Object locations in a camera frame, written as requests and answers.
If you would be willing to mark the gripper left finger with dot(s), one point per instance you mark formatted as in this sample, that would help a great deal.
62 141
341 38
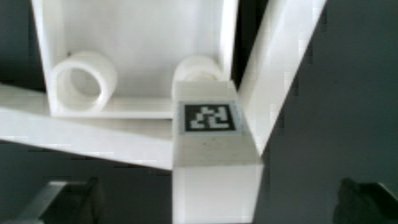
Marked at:
66 204

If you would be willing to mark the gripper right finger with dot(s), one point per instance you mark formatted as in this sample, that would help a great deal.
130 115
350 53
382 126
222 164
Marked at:
366 203

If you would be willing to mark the white chair leg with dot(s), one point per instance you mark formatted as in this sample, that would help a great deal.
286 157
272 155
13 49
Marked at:
217 165

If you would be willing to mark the white chair seat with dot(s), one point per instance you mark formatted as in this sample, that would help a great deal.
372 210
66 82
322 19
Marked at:
123 46

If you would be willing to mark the white U-shaped obstacle fence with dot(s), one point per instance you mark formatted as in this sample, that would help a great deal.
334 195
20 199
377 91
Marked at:
133 140

